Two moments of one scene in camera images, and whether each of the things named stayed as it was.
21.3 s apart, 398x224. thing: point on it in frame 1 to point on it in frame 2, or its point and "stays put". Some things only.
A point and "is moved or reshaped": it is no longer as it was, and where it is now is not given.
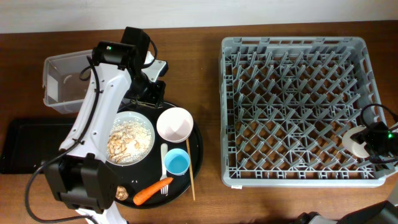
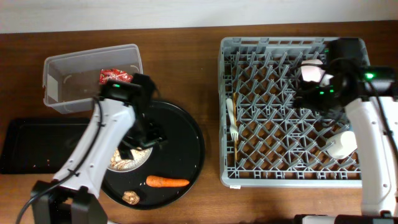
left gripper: x=157 y=98 to x=156 y=137
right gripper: x=368 y=135 to x=305 y=98
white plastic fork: x=164 y=190 to x=234 y=129
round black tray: x=174 y=164 stays put
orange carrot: x=151 y=190 to x=155 y=181
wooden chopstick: x=190 y=168 to x=235 y=104
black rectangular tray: x=25 y=144 stays put
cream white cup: x=354 y=148 is moved or reshaped
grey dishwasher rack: x=286 y=104 stays put
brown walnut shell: x=121 y=193 to x=130 y=197
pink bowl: x=175 y=124 to x=315 y=73
